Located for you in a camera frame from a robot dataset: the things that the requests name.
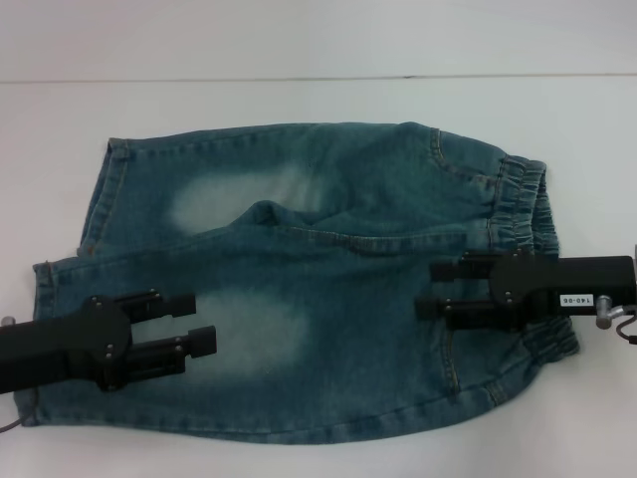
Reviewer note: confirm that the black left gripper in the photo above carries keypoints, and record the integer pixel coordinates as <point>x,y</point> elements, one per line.
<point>64,348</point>

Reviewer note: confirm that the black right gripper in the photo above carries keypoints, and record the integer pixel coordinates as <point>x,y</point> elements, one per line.
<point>557,279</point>

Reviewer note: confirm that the blue denim shorts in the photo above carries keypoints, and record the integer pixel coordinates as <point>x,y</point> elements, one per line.
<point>318,299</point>

